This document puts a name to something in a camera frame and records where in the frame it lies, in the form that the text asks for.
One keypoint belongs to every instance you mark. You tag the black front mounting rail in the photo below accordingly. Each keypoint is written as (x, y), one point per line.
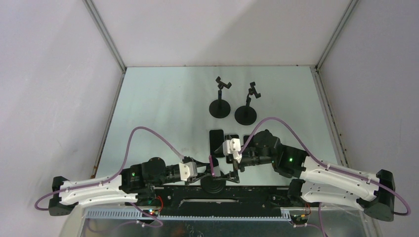
(231, 202)

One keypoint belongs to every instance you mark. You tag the right small circuit board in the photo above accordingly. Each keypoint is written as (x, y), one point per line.
(299, 220)

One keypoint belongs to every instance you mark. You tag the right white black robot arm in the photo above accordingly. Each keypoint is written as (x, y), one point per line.
(311, 181)

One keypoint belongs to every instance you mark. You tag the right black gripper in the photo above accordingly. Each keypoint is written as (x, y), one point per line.
(233, 176)

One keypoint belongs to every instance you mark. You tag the left small circuit board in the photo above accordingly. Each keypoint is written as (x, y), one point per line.
(149, 213)

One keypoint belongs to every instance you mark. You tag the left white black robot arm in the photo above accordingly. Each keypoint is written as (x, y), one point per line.
(135, 184)

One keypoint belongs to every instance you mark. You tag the small circuit board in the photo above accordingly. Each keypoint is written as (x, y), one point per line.
(299, 220)
(149, 213)

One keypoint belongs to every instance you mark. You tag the teal blue phone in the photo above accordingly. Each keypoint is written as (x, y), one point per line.
(216, 139)

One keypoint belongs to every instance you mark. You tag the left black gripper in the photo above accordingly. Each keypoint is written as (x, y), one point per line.
(200, 176)

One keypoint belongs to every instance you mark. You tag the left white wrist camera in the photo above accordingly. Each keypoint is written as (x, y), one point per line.
(187, 169)

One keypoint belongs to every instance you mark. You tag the black phone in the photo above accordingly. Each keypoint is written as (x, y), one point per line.
(247, 138)
(231, 136)

